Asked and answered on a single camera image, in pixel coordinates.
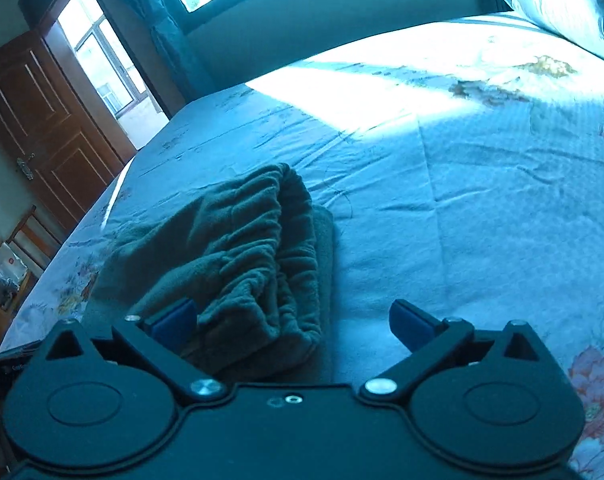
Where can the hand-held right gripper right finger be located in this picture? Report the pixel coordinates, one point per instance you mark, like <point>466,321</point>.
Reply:
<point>406,325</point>

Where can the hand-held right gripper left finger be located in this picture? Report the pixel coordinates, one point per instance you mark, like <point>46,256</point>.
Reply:
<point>174,324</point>

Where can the green fleece blanket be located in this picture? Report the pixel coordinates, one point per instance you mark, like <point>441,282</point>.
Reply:
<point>242,260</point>

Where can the white plastic bag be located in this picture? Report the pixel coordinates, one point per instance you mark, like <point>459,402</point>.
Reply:
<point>9,270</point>

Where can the wooden chair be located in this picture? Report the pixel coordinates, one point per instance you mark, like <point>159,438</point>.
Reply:
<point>26,240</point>

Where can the bed with floral sheet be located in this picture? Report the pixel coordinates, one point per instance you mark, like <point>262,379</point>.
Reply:
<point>432,160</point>

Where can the brown wooden door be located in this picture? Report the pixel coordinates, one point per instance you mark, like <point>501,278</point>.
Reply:
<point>36,120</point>

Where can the white framed hallway window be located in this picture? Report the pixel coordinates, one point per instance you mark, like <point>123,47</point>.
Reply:
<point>104,55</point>

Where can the teal curtain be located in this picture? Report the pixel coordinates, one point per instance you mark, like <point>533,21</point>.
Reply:
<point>166,35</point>

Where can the light pillow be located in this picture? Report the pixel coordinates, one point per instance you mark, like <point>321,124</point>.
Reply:
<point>562,0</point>

